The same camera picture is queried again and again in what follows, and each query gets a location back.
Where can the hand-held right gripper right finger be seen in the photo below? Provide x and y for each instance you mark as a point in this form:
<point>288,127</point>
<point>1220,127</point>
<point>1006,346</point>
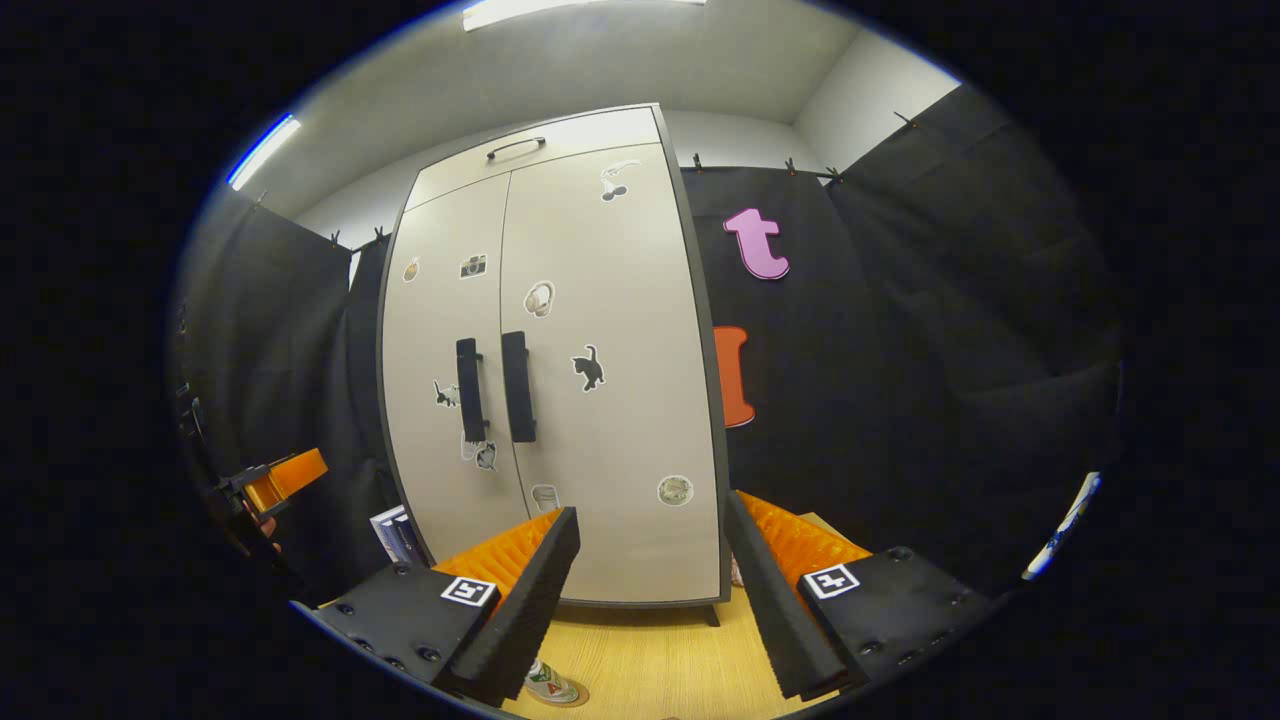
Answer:
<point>775,620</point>

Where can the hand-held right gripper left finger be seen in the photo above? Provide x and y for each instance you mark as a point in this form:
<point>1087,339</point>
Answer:
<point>530,620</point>

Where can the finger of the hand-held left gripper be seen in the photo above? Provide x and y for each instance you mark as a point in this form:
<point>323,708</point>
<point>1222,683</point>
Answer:
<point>295,470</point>

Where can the white plastic bottle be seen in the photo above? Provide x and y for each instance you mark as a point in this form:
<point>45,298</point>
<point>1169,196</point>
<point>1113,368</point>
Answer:
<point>550,685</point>

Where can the brown round coaster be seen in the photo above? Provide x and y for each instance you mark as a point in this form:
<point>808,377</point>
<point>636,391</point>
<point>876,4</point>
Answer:
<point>583,693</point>

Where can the grey cabinet door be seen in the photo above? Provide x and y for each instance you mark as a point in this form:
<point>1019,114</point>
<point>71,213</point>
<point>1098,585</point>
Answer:
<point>430,340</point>
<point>620,440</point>

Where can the grey cabinet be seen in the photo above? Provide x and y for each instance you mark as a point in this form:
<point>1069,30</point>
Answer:
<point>712,612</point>

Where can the grey cabinet drawer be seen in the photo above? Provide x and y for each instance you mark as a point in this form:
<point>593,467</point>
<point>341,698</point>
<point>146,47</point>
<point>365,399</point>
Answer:
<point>580,140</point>

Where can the light grey book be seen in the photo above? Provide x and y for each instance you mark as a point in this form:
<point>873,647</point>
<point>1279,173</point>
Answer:
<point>383,522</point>

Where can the dark navy book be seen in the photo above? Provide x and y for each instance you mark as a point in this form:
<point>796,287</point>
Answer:
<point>405,540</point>

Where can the small ceiling light panel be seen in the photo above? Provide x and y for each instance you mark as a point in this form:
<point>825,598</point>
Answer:
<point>265,150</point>

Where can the long ceiling light panel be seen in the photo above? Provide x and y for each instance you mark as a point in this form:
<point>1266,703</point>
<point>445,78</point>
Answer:
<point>560,10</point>

